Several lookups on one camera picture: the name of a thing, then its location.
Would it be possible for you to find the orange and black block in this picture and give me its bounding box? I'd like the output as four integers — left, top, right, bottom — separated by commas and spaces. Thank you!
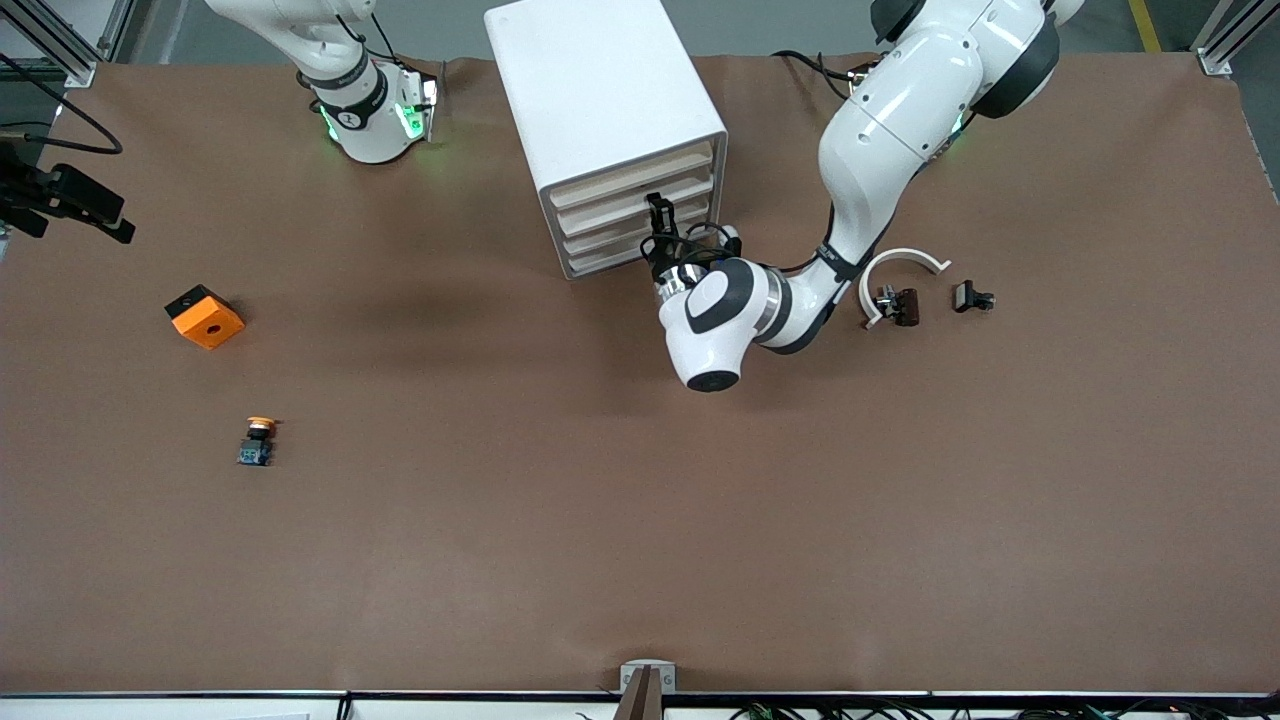
164, 284, 246, 351

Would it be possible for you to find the brown-handled chrome valve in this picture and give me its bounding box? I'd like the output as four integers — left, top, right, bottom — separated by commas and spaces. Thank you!
874, 286, 921, 328

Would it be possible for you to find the orange-capped push button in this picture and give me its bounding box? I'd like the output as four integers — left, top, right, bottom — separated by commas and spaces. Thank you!
236, 416, 283, 469

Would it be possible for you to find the black base cable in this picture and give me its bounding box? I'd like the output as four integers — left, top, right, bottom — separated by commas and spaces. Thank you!
772, 48, 851, 101

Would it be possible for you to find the grey bracket with post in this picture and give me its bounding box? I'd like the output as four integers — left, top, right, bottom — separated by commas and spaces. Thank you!
612, 660, 677, 720

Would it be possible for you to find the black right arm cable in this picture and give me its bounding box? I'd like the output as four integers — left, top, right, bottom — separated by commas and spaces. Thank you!
0, 55, 123, 154

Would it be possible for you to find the white half-ring clamp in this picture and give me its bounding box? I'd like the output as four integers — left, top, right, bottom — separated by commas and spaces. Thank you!
857, 247, 953, 331

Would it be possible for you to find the brown table cover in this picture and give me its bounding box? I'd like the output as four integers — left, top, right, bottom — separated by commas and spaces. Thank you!
0, 50, 1280, 696

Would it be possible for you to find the white table edge rail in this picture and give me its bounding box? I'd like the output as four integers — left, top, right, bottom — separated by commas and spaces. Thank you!
0, 688, 1280, 720

